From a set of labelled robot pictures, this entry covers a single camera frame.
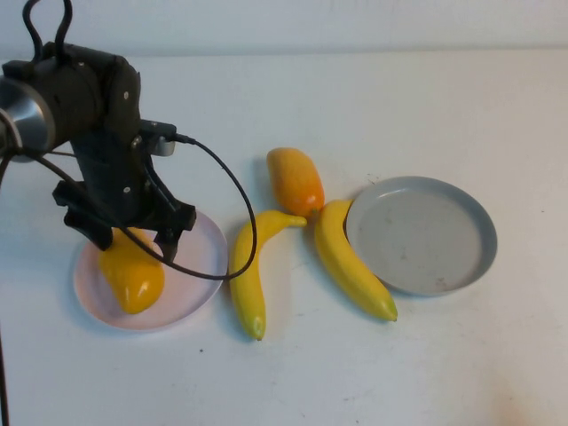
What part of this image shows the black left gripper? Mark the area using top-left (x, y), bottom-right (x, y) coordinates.
top-left (51, 132), bottom-right (196, 272)

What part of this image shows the yellow mango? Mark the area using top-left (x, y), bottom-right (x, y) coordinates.
top-left (97, 225), bottom-right (166, 315)

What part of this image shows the yellow banana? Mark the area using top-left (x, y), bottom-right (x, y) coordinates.
top-left (313, 199), bottom-right (399, 323)
top-left (229, 209), bottom-right (308, 342)

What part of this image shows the orange blushed mango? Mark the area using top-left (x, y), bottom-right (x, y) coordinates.
top-left (266, 147), bottom-right (326, 218)

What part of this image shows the pink round plate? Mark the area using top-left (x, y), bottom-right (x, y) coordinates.
top-left (73, 208), bottom-right (230, 333)

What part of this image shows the grey-blue round plate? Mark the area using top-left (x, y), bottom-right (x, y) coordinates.
top-left (344, 176), bottom-right (499, 297)

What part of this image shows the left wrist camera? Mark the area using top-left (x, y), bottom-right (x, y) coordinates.
top-left (139, 119), bottom-right (178, 157)

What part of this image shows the black left camera cable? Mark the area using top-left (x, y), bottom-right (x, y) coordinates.
top-left (0, 132), bottom-right (259, 426)

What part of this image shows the looped cable of left arm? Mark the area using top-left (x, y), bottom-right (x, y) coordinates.
top-left (20, 0), bottom-right (75, 59)

